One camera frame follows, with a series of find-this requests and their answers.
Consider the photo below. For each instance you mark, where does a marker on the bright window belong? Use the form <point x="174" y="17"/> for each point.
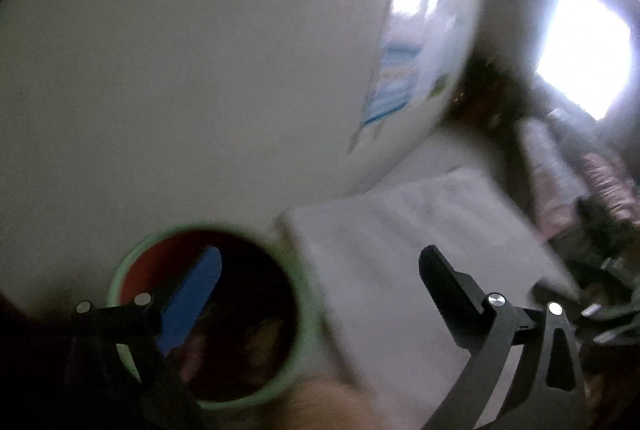
<point x="580" y="50"/>

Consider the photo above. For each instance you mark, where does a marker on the green rimmed red bin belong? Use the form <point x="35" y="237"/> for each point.
<point x="150" y="260"/>

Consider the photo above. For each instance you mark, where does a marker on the pink quilt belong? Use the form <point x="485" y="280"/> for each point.
<point x="607" y="185"/>

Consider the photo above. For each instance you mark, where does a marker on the blue chart wall poster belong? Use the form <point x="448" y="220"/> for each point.
<point x="390" y="85"/>

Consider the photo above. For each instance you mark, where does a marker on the white table cloth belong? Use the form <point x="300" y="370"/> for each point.
<point x="400" y="220"/>

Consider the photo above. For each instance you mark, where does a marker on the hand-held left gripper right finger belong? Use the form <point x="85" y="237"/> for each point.
<point x="450" y="295"/>

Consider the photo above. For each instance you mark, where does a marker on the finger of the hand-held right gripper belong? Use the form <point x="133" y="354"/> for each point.
<point x="625" y="290"/>

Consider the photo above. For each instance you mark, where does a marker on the dark cabinet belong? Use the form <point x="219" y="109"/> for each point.
<point x="485" y="95"/>

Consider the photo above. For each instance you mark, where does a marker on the black garment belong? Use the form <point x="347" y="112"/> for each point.
<point x="600" y="215"/>

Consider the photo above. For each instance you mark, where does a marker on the green wall poster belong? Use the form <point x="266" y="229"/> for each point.
<point x="441" y="86"/>

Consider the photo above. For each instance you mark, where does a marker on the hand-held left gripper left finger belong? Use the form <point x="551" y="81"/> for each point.
<point x="192" y="300"/>

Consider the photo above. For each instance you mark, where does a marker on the bed with plaid sheet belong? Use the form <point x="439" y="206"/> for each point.
<point x="545" y="160"/>

